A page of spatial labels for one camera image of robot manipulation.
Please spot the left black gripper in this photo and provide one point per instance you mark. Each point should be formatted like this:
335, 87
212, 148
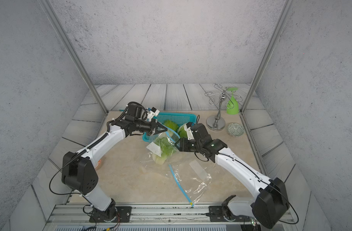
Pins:
153, 126

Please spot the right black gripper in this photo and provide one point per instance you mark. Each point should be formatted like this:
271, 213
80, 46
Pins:
183, 145

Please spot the chinese cabbage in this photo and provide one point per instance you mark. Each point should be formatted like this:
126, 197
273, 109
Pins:
182, 132
171, 125
162, 148

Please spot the clear zipper bag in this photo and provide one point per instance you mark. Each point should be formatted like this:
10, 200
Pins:
148, 163
193, 173

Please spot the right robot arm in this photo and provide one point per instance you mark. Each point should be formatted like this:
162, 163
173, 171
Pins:
270, 201

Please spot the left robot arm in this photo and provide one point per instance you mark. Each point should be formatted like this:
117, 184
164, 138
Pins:
78, 169

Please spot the teal plastic basket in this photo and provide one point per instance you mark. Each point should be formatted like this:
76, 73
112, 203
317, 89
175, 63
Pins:
179, 118

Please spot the silver metal cup rack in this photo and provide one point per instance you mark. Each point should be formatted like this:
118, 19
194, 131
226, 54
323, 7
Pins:
220, 100

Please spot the green plastic goblet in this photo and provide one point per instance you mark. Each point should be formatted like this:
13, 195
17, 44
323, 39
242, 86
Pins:
232, 107

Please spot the orange patterned bowl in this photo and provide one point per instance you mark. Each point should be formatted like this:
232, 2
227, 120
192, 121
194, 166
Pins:
99, 164

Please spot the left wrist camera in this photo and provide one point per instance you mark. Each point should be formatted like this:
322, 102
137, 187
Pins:
151, 113

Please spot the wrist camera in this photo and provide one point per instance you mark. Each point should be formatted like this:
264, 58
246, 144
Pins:
151, 113
189, 132

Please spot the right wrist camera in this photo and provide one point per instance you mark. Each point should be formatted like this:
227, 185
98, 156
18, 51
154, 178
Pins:
189, 132

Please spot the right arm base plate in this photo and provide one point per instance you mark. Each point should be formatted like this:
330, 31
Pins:
219, 213

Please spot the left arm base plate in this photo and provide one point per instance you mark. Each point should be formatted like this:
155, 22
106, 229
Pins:
120, 214

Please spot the aluminium front rail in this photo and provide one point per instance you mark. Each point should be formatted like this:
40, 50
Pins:
147, 217

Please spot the right aluminium frame post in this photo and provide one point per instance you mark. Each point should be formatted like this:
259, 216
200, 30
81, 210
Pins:
269, 51

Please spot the aluminium frame post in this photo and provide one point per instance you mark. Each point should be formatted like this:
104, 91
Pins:
55, 22
269, 51

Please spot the left aluminium frame post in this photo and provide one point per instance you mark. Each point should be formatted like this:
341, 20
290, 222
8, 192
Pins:
55, 22

